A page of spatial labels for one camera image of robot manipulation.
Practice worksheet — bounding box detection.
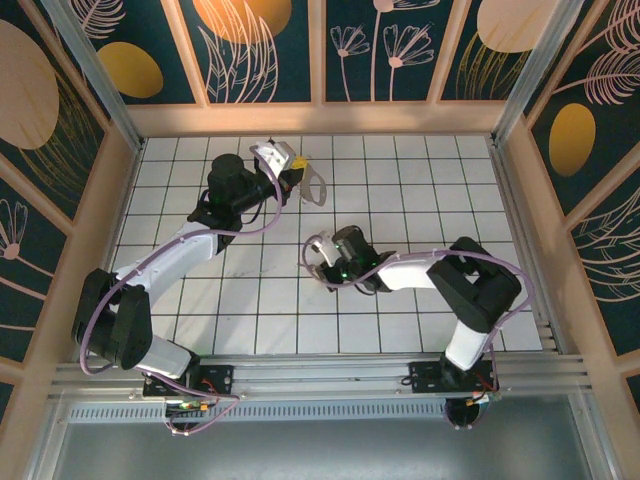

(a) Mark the clear plastic zip bag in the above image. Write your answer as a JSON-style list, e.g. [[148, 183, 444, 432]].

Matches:
[[295, 158, 328, 208]]

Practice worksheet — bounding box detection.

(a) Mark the perforated metal strip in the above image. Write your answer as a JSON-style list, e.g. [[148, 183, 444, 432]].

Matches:
[[67, 402, 571, 424]]

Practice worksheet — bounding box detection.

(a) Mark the grey metal sheet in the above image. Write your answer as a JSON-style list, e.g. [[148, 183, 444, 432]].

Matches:
[[29, 420, 616, 480]]

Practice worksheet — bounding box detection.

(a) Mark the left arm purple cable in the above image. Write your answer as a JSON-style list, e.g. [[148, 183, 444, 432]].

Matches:
[[79, 144, 286, 437]]

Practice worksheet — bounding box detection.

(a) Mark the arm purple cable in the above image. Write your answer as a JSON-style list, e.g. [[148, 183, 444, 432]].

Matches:
[[79, 144, 286, 437], [298, 233, 531, 432]]

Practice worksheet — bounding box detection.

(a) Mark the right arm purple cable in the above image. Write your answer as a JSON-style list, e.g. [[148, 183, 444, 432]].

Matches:
[[298, 233, 531, 432]]

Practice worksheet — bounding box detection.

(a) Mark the aluminium front rail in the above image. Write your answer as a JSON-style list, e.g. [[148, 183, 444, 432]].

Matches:
[[49, 353, 596, 402]]

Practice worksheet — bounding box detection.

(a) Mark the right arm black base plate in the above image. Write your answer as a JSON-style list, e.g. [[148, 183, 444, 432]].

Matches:
[[407, 360, 501, 395]]

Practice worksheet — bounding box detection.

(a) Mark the right aluminium side rail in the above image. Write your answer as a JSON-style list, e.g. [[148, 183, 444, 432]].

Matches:
[[487, 139, 569, 357]]

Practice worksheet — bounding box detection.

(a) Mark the left aluminium corner post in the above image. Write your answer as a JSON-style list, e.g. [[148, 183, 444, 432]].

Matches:
[[40, 0, 147, 154]]

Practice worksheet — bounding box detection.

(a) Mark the aluminium corner post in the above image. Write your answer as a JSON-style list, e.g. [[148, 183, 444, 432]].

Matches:
[[490, 0, 587, 149], [40, 0, 147, 154]]

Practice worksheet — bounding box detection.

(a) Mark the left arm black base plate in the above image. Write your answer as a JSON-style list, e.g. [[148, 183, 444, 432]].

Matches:
[[142, 363, 236, 401]]

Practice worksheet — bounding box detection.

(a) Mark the small circuit board with wires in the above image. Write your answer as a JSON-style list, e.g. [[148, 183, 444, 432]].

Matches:
[[165, 397, 225, 416], [464, 388, 503, 409]]

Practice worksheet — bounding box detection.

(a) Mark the right aluminium corner post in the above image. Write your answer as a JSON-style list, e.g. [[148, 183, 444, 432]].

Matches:
[[490, 0, 587, 149]]

